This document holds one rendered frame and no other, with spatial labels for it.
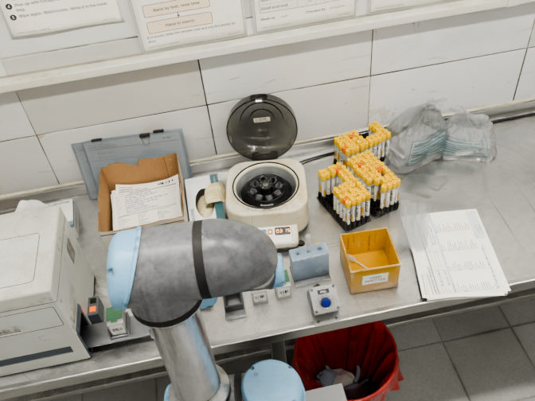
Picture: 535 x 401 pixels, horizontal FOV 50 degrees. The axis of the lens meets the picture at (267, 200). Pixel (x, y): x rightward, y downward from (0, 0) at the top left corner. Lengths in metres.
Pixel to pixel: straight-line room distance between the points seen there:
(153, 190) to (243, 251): 1.04
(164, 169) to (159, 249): 1.04
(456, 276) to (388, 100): 0.64
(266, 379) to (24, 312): 0.58
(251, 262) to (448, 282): 0.87
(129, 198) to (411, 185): 0.88
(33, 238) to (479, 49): 1.42
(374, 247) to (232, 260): 0.88
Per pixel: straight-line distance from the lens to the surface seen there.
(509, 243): 1.74
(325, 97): 1.84
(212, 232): 0.80
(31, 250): 1.44
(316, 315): 1.48
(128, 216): 1.76
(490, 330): 2.62
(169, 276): 0.80
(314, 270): 1.55
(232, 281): 0.80
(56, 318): 1.42
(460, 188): 1.86
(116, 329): 1.50
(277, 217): 1.61
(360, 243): 1.60
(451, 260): 1.64
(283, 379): 1.13
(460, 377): 2.48
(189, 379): 1.02
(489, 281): 1.62
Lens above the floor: 2.15
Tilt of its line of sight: 45 degrees down
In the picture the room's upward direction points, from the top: 7 degrees counter-clockwise
